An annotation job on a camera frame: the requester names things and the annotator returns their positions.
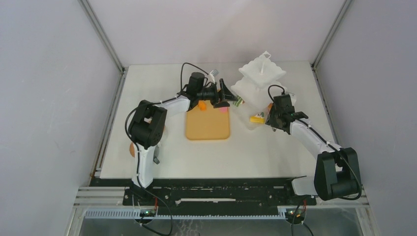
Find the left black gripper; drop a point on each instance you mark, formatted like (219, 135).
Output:
(225, 95)

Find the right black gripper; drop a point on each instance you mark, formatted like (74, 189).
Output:
(270, 120)

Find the green layered cake slice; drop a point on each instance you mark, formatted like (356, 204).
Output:
(238, 102)

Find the yellow cream cake slice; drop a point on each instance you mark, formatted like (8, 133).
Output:
(258, 118)

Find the white three tier stand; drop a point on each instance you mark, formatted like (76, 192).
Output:
(257, 76)

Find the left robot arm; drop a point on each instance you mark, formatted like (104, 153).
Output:
(145, 124)

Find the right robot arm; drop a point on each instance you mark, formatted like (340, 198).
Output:
(337, 174)

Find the small orange pastry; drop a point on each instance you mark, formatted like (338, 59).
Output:
(202, 106)

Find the yellow serving tray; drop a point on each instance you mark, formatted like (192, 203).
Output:
(212, 124)

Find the grey mug with rattan lid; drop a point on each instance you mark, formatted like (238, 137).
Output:
(132, 150)

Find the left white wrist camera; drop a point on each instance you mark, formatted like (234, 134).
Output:
(213, 74)

